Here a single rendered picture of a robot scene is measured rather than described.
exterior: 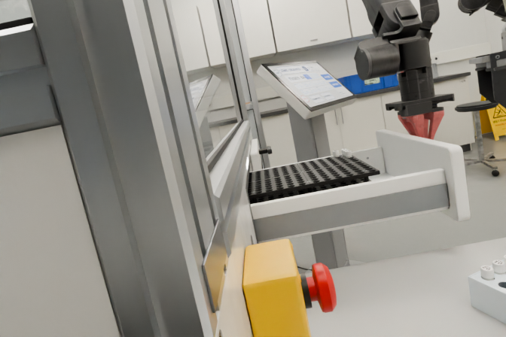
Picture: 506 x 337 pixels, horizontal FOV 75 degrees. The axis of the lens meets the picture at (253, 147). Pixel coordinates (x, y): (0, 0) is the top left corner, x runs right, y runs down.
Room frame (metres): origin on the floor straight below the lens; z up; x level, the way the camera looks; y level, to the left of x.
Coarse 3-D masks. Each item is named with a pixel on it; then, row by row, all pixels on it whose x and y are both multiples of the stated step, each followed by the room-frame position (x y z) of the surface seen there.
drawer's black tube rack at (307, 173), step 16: (320, 160) 0.67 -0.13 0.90; (336, 160) 0.64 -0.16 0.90; (256, 176) 0.64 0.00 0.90; (272, 176) 0.61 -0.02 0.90; (288, 176) 0.59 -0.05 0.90; (304, 176) 0.56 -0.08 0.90; (320, 176) 0.54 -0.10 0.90; (336, 176) 0.52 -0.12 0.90; (352, 176) 0.51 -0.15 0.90; (256, 192) 0.53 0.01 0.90; (272, 192) 0.51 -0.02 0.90; (288, 192) 0.59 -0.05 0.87; (304, 192) 0.57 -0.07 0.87
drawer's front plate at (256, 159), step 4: (252, 140) 1.03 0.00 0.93; (256, 140) 1.01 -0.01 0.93; (252, 144) 0.92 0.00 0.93; (256, 144) 0.90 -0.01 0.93; (252, 148) 0.84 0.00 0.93; (256, 148) 0.83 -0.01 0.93; (252, 152) 0.78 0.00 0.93; (256, 152) 0.77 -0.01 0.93; (252, 156) 0.77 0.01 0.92; (256, 156) 0.77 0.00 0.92; (260, 156) 0.95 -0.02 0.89; (252, 160) 0.77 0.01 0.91; (256, 160) 0.77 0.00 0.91; (260, 160) 0.86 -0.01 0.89; (252, 164) 0.77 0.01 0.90; (256, 164) 0.77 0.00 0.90; (260, 164) 0.79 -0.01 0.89; (256, 168) 0.77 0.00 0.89; (260, 168) 0.77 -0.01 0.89
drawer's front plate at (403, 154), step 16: (384, 144) 0.69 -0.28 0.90; (400, 144) 0.61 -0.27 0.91; (416, 144) 0.54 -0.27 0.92; (432, 144) 0.49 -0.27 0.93; (448, 144) 0.47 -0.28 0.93; (384, 160) 0.70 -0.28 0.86; (400, 160) 0.62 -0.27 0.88; (416, 160) 0.55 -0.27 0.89; (432, 160) 0.50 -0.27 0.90; (448, 160) 0.45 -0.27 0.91; (448, 176) 0.46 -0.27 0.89; (464, 176) 0.44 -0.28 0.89; (448, 192) 0.46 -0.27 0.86; (464, 192) 0.44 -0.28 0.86; (464, 208) 0.44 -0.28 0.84
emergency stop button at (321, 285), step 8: (320, 264) 0.27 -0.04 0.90; (312, 272) 0.27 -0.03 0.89; (320, 272) 0.26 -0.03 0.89; (328, 272) 0.26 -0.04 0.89; (312, 280) 0.27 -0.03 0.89; (320, 280) 0.25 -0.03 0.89; (328, 280) 0.25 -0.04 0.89; (312, 288) 0.26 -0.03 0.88; (320, 288) 0.25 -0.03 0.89; (328, 288) 0.25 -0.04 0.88; (312, 296) 0.26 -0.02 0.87; (320, 296) 0.25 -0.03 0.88; (328, 296) 0.25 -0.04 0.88; (336, 296) 0.25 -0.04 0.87; (320, 304) 0.25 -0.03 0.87; (328, 304) 0.25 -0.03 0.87; (336, 304) 0.25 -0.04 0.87
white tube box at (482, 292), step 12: (468, 276) 0.35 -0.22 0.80; (480, 276) 0.35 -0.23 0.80; (504, 276) 0.34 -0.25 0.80; (480, 288) 0.34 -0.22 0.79; (492, 288) 0.33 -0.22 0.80; (504, 288) 0.32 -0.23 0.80; (480, 300) 0.34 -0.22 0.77; (492, 300) 0.33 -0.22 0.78; (504, 300) 0.32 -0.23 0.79; (492, 312) 0.33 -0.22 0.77; (504, 312) 0.32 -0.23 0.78
